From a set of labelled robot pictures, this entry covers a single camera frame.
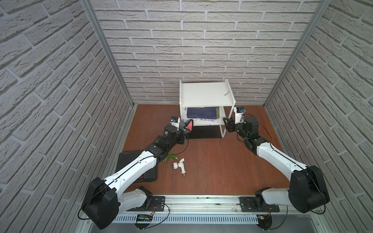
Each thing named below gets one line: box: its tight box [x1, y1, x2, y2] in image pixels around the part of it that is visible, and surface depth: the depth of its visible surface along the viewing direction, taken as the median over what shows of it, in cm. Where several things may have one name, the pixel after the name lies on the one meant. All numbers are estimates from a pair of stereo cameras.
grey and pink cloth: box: [179, 118, 194, 134], surface depth 85 cm
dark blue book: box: [186, 106, 218, 119], surface depth 89 cm
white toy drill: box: [172, 157, 187, 176], surface depth 87 cm
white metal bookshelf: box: [179, 79, 237, 139], surface depth 82 cm
